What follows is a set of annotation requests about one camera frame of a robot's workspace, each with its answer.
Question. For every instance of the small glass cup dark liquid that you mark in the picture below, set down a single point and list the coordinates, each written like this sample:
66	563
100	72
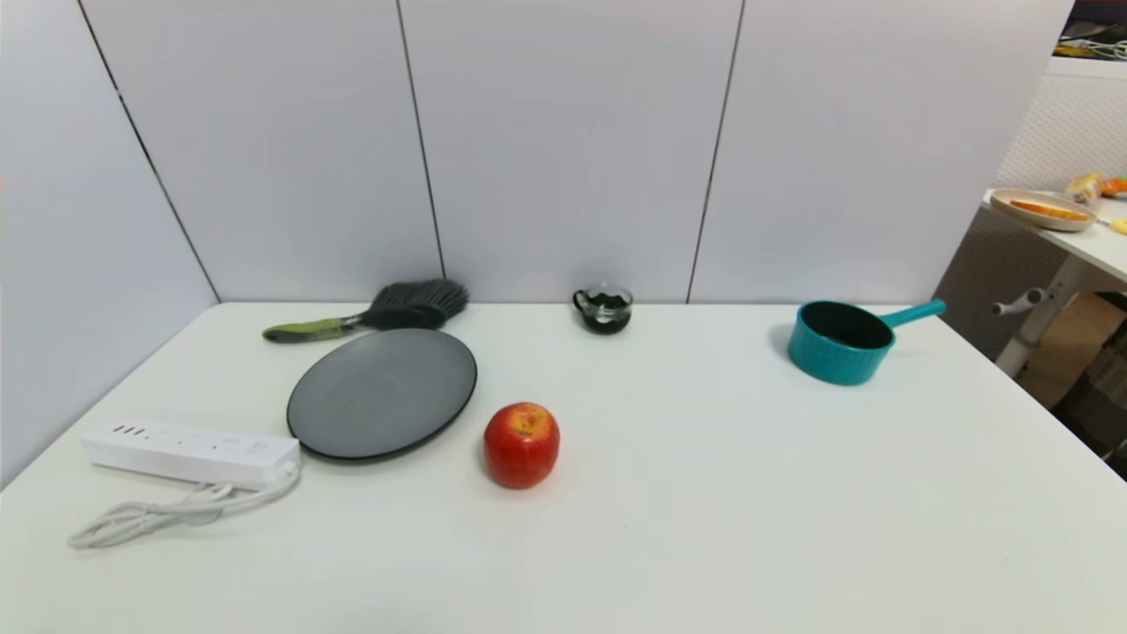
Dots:
604	310

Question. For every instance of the red apple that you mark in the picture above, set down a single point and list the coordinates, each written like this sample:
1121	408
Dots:
521	449

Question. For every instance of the round grey plate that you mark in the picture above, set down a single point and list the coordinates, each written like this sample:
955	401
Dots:
381	394

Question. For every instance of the white power strip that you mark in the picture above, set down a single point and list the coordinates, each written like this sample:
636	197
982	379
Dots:
189	451

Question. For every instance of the beige oval plate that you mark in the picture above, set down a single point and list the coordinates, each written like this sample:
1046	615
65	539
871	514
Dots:
1012	205

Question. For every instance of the white side table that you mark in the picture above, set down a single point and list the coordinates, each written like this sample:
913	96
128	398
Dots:
1045	315

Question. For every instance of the brown cardboard box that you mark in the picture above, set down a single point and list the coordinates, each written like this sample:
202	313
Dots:
1070	348

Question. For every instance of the yellow wrapped food package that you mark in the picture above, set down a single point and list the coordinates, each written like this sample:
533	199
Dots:
1086	187

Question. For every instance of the white perforated panel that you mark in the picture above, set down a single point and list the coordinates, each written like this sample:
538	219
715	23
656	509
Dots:
1074	123

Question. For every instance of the orange food item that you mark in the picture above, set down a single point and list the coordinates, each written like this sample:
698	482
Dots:
1116	187

